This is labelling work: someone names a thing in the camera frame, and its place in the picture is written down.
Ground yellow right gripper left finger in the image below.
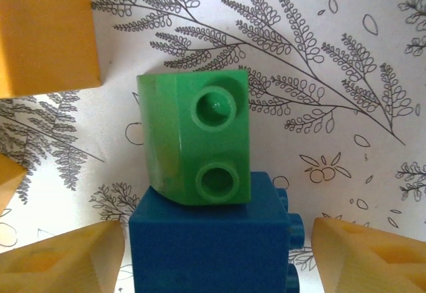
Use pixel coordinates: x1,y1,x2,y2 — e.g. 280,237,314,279
0,220,126,293

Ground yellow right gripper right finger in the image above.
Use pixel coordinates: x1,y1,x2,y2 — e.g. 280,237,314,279
312,217,426,293

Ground yellow lego brick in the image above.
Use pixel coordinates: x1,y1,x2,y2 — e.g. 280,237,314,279
0,0,102,100
0,154,27,214

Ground square blue lego brick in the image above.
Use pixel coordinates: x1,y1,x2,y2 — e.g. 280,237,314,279
128,171,306,293

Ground sloped green lego brick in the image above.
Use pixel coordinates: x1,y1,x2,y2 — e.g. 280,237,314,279
136,69,252,207

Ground floral patterned tablecloth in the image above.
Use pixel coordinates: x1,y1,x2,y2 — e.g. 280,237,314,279
0,0,426,293

